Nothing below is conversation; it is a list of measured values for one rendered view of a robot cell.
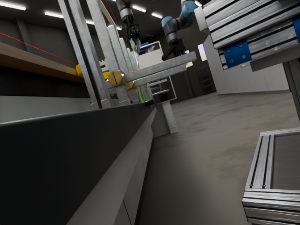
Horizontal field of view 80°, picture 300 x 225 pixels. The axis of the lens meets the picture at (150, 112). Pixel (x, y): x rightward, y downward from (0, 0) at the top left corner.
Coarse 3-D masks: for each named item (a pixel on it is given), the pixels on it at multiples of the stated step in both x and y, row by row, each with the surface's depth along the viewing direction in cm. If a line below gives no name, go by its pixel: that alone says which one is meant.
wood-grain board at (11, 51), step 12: (0, 48) 37; (12, 48) 40; (0, 60) 39; (12, 60) 41; (24, 60) 43; (36, 60) 47; (48, 60) 53; (36, 72) 53; (48, 72) 56; (60, 72) 59; (72, 72) 66
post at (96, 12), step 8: (88, 0) 63; (96, 0) 63; (96, 8) 63; (96, 16) 63; (96, 24) 64; (104, 24) 64; (104, 32) 64; (104, 40) 64; (104, 48) 64; (112, 48) 65; (104, 56) 64; (112, 56) 64; (112, 64) 64; (120, 88) 65; (120, 96) 65; (128, 96) 66
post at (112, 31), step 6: (108, 30) 88; (114, 30) 88; (114, 36) 88; (114, 42) 88; (114, 48) 89; (120, 48) 88; (120, 54) 89; (120, 60) 89; (120, 66) 89; (126, 66) 89; (126, 72) 89; (132, 90) 90; (132, 96) 90
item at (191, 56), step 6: (186, 54) 67; (192, 54) 66; (168, 60) 67; (174, 60) 67; (180, 60) 67; (186, 60) 67; (192, 60) 67; (150, 66) 68; (156, 66) 68; (162, 66) 67; (168, 66) 67; (174, 66) 67; (132, 72) 68; (138, 72) 68; (144, 72) 68; (150, 72) 68; (156, 72) 69; (126, 78) 69; (132, 78) 68; (138, 78) 69; (108, 84) 69
